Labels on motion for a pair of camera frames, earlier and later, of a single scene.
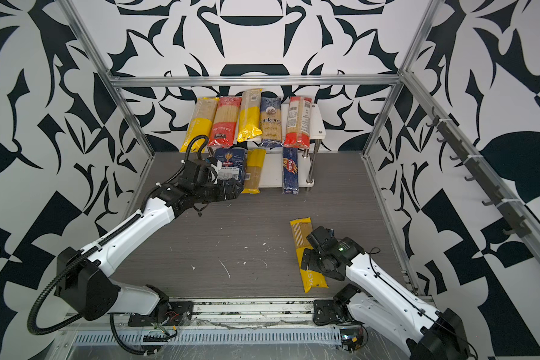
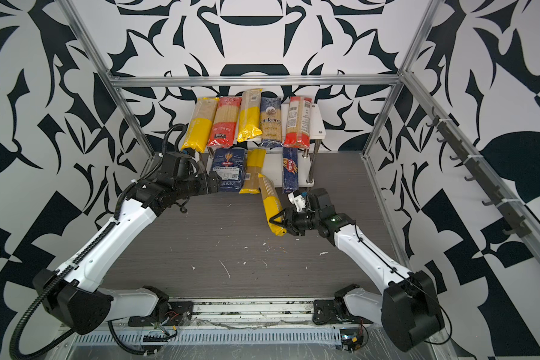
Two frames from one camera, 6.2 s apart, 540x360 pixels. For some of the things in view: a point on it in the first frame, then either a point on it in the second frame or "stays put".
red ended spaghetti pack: x=298 y=123 stays put
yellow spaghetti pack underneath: x=200 y=124 stays put
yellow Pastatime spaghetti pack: x=301 y=228 -> x=272 y=202
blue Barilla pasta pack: x=233 y=163 stays put
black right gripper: x=308 y=262 -> x=290 y=220
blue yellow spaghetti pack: x=271 y=121 stays put
